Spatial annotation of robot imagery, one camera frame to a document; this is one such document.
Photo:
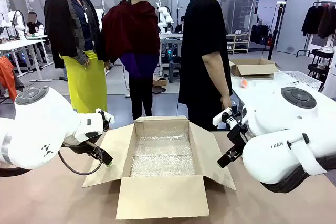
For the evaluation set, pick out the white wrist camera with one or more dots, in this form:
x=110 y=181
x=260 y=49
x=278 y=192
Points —
x=220 y=117
x=106 y=117

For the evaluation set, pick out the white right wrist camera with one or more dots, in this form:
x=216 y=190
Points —
x=220 y=117

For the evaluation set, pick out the seated person varsity jacket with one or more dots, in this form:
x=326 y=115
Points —
x=35 y=28

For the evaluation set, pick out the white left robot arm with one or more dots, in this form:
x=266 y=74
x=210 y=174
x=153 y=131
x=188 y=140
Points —
x=39 y=127

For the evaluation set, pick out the brown hanging garment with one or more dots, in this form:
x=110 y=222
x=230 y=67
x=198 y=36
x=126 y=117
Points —
x=328 y=22

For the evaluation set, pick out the orange cloth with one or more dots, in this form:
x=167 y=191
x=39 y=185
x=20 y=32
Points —
x=6 y=77

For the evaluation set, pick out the mannequin with yellow skirt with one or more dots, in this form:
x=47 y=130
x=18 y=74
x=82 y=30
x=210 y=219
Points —
x=78 y=51

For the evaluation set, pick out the white power strip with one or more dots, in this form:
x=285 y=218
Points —
x=40 y=80

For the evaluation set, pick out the mannequin with maroon top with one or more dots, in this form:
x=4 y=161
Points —
x=131 y=37

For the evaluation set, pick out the tiny cardboard box on floor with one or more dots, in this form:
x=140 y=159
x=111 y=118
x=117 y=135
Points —
x=160 y=81

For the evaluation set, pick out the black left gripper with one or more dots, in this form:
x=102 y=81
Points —
x=78 y=146

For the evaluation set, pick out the black bags pile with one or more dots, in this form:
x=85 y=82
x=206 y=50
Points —
x=260 y=33

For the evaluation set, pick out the black hanging garment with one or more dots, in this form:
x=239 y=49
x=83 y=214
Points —
x=312 y=19

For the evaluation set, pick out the black tripod stand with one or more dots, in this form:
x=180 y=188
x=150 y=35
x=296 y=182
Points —
x=275 y=30

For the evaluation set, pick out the red fire extinguisher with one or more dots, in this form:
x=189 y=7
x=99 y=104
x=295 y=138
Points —
x=270 y=41

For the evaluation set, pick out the white shoe shelf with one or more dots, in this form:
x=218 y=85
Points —
x=239 y=43

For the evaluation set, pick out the person right hand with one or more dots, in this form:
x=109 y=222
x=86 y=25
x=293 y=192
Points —
x=226 y=102

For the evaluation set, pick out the small cardboard box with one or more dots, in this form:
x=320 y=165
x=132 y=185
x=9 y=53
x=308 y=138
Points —
x=252 y=68

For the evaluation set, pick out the small orange object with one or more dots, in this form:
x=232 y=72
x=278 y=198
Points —
x=244 y=82

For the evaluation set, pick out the large open cardboard box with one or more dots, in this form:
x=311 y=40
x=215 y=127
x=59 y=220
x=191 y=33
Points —
x=162 y=197

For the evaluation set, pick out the background metal workbench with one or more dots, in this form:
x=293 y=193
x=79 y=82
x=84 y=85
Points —
x=170 y=48

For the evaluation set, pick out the black rolling cart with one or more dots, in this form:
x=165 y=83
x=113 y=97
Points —
x=320 y=64

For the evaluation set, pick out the person right forearm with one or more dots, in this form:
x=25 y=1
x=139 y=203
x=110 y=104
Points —
x=216 y=77

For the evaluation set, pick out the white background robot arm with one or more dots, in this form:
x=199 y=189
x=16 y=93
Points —
x=15 y=22
x=165 y=16

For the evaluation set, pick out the person in black t-shirt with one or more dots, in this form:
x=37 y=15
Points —
x=202 y=37

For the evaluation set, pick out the white plastic mesh basket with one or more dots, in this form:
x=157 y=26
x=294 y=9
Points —
x=299 y=79

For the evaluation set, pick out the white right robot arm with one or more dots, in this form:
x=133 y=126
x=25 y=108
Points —
x=286 y=134

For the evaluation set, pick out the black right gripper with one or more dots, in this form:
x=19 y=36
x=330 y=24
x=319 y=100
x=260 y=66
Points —
x=239 y=134

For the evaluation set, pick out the grey plastic stool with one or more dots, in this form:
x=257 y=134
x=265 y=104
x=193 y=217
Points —
x=173 y=70

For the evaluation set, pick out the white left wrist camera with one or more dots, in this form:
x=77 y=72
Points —
x=106 y=117

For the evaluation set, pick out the white long desk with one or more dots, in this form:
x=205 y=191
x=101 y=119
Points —
x=21 y=45

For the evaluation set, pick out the seated person in black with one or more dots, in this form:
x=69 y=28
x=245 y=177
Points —
x=180 y=24

